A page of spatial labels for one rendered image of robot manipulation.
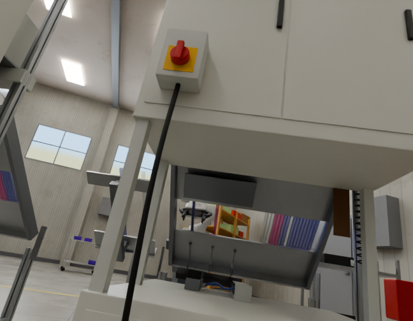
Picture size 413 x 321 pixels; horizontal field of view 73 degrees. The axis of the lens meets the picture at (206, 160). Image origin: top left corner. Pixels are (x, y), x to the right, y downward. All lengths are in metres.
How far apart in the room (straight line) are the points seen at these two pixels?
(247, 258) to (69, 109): 11.35
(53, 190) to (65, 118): 2.84
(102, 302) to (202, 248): 0.90
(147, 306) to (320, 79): 0.62
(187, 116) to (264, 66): 0.23
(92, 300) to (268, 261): 1.01
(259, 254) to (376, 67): 0.96
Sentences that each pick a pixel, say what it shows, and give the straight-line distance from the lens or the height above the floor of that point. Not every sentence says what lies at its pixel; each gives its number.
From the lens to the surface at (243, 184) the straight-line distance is 1.16.
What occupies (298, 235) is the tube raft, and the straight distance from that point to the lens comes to 1.38.
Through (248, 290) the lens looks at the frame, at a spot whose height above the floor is 0.65.
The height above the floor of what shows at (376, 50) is 1.27.
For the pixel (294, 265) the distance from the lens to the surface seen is 1.49.
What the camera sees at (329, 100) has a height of 1.10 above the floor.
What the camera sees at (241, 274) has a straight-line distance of 1.49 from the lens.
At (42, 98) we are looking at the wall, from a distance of 12.71.
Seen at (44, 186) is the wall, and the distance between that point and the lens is 11.45.
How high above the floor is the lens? 0.70
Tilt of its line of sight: 21 degrees up
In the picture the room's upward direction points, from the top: 10 degrees clockwise
